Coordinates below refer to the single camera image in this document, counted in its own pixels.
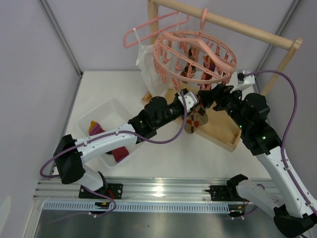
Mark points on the aluminium mounting rail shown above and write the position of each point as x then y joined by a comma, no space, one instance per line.
137,189

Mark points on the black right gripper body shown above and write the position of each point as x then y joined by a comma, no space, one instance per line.
215,95

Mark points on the white plastic basket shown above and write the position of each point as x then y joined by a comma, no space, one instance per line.
110,114

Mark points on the pink clothes hanger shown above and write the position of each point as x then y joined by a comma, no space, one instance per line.
152,33

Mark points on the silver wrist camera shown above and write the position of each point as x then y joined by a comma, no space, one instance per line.
244,81
189,100

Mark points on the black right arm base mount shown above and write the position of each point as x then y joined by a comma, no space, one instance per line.
222,193

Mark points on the white camisole top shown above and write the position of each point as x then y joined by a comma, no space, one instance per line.
145,62

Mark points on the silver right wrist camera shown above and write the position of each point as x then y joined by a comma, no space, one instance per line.
244,81

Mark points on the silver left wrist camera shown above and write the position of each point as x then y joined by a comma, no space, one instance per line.
189,100

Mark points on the pink round clip hanger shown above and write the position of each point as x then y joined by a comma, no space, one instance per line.
179,42

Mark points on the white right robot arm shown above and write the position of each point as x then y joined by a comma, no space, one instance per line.
294,212

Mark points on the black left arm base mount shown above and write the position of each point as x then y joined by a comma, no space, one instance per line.
114,191

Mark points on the white slotted cable duct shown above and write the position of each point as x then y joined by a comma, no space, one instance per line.
206,207

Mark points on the beige argyle sock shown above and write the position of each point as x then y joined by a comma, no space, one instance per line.
198,117
190,70

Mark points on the wooden clothes rack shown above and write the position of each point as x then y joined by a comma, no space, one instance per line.
220,130

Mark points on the magenta striped sock yellow cuff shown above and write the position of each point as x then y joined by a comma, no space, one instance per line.
118,154

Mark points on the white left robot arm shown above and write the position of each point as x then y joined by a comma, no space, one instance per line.
71,154

